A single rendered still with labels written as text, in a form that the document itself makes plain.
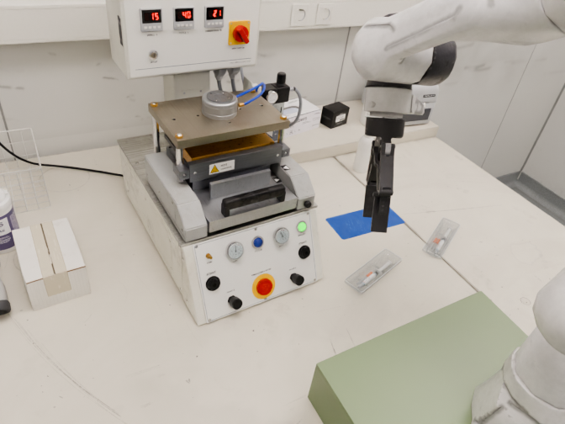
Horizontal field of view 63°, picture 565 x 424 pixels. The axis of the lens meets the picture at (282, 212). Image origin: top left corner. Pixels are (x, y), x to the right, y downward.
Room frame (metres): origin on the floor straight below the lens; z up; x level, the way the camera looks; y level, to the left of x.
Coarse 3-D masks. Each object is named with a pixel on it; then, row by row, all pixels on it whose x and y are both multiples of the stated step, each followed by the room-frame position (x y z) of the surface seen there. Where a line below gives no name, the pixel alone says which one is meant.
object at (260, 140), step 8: (248, 136) 0.95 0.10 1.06; (256, 136) 0.96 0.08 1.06; (264, 136) 0.96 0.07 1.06; (208, 144) 0.89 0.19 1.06; (216, 144) 0.90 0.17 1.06; (224, 144) 0.90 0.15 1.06; (232, 144) 0.91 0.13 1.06; (240, 144) 0.91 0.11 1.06; (248, 144) 0.92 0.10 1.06; (256, 144) 0.92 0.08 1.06; (264, 144) 0.93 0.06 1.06; (272, 144) 0.94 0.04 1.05; (184, 152) 0.86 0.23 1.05; (192, 152) 0.85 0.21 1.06; (200, 152) 0.85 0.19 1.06; (208, 152) 0.86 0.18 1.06; (216, 152) 0.86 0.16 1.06; (224, 152) 0.87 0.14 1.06; (184, 160) 0.86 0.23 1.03; (192, 160) 0.83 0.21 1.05
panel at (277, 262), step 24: (288, 216) 0.85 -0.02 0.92; (216, 240) 0.74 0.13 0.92; (240, 240) 0.76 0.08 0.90; (264, 240) 0.79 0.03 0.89; (288, 240) 0.82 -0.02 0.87; (312, 240) 0.86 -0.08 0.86; (216, 264) 0.71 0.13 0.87; (240, 264) 0.74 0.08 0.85; (264, 264) 0.77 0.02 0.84; (288, 264) 0.80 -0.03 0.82; (312, 264) 0.83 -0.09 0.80; (240, 288) 0.72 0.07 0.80; (288, 288) 0.77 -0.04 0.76; (216, 312) 0.66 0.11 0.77
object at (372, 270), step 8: (376, 256) 0.92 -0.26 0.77; (384, 256) 0.93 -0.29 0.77; (392, 256) 0.93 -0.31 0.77; (368, 264) 0.89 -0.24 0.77; (376, 264) 0.89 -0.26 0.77; (384, 264) 0.90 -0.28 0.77; (392, 264) 0.90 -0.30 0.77; (360, 272) 0.85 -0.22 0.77; (368, 272) 0.86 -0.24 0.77; (376, 272) 0.86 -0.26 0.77; (384, 272) 0.87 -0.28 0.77; (352, 280) 0.82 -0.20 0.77; (360, 280) 0.82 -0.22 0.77; (368, 280) 0.83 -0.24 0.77; (360, 288) 0.80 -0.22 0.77
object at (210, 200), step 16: (240, 176) 0.86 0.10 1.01; (256, 176) 0.88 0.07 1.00; (272, 176) 0.94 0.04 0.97; (208, 192) 0.83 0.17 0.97; (224, 192) 0.83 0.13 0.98; (240, 192) 0.85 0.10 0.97; (288, 192) 0.88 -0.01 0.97; (208, 208) 0.78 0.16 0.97; (240, 208) 0.79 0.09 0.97; (256, 208) 0.80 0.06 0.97; (272, 208) 0.82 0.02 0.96; (288, 208) 0.85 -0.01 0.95; (208, 224) 0.74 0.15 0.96; (224, 224) 0.75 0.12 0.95
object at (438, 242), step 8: (440, 224) 1.10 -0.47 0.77; (448, 224) 1.11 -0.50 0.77; (456, 224) 1.12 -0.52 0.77; (440, 232) 1.06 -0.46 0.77; (448, 232) 1.07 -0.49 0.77; (432, 240) 1.02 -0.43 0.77; (440, 240) 1.03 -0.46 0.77; (448, 240) 1.03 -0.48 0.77; (424, 248) 0.98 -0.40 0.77; (432, 248) 0.99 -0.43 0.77; (440, 248) 0.99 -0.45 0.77; (440, 256) 0.96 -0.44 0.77
